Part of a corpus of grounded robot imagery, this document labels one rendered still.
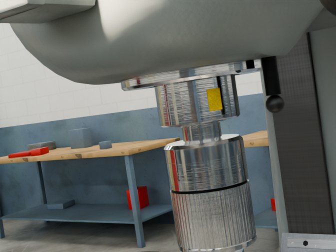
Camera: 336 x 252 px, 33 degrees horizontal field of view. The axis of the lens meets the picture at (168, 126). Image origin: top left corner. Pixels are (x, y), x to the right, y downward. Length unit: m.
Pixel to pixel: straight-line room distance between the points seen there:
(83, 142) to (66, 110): 0.75
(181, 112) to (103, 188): 6.18
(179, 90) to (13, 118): 7.21
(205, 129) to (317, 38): 0.39
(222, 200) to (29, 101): 6.92
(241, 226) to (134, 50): 0.12
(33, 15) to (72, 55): 0.03
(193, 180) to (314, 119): 0.40
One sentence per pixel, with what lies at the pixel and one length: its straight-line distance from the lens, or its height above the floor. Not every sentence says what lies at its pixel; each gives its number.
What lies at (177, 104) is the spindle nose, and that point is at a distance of 0.32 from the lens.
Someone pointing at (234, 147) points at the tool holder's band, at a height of 1.26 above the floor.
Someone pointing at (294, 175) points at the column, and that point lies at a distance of 0.73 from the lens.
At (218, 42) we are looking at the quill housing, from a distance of 0.27.
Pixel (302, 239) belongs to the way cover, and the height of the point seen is 1.10.
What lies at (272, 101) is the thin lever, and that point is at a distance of 0.31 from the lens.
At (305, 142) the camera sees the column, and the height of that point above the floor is 1.22.
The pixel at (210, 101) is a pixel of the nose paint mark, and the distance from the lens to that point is 0.32.
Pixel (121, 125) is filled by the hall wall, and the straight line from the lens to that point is 6.13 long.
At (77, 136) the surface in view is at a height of 1.01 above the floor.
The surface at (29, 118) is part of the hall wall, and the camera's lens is 7.26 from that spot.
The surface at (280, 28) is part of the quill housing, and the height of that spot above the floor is 1.32.
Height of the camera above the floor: 1.30
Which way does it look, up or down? 3 degrees down
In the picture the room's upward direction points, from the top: 8 degrees counter-clockwise
